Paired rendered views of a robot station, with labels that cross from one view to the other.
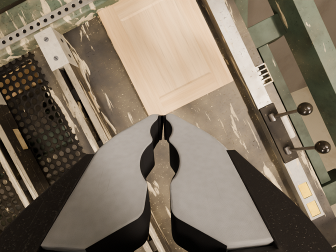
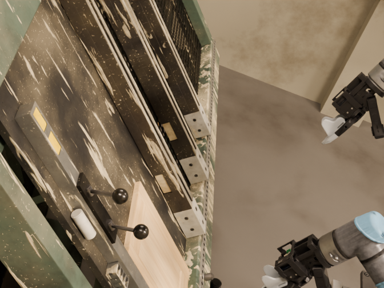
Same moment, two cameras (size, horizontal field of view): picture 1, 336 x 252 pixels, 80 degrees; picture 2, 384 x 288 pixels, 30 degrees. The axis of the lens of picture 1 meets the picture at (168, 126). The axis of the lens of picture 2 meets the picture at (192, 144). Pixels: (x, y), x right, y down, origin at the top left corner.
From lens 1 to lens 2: 1.98 m
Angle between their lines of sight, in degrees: 75
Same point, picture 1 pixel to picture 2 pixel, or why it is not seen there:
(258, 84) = (124, 259)
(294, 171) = (70, 166)
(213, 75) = (136, 253)
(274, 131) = (102, 208)
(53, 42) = (200, 221)
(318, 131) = not seen: outside the picture
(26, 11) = (208, 241)
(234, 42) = not seen: outside the picture
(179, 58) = (152, 257)
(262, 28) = not seen: outside the picture
